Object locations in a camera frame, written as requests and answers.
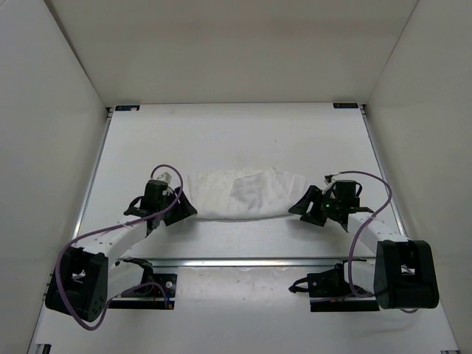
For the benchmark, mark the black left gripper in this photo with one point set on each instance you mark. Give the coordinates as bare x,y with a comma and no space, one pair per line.
184,209

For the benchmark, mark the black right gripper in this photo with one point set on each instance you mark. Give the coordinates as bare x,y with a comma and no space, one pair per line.
313,195

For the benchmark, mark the white fabric skirt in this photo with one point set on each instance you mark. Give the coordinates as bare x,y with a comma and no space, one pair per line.
244,194

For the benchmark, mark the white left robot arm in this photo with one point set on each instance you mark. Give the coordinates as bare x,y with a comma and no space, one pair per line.
91,273

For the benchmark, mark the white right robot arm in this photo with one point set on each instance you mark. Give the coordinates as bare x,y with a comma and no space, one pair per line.
383,269

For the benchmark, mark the blue right corner label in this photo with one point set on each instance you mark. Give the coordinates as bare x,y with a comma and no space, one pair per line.
345,105

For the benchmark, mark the blue corner label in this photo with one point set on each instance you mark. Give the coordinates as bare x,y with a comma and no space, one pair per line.
345,105
127,107

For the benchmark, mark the blue left corner label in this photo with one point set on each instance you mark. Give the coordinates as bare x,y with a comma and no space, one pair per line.
127,107

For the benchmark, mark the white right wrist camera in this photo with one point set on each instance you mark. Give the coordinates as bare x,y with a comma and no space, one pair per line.
329,180

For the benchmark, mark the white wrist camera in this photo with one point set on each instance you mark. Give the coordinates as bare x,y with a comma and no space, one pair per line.
329,180
164,177

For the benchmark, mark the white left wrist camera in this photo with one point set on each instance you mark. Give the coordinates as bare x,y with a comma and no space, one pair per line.
164,177

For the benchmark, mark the aluminium table frame rail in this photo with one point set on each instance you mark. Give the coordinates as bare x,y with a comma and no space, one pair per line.
311,139

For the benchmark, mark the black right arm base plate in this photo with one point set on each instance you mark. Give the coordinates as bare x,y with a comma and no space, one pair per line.
328,292

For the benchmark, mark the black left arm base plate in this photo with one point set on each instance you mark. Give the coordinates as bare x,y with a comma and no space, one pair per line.
160,294

